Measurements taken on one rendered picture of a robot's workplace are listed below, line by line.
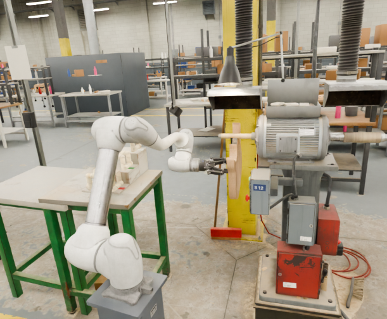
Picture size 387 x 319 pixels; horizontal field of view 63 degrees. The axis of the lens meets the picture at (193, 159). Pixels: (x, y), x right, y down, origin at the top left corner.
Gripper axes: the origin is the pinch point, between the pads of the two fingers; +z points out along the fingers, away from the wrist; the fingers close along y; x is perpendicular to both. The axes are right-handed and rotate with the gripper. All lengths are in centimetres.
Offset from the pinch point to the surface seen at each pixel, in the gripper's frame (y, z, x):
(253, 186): 31.3, 16.3, 17.6
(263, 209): 36.5, 21.6, 5.9
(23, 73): -72, -189, 33
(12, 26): -87, -191, 67
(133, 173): 6, -66, -5
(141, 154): -12, -66, -3
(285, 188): 13.1, 33.1, -3.1
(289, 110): -7.7, 32.7, 36.9
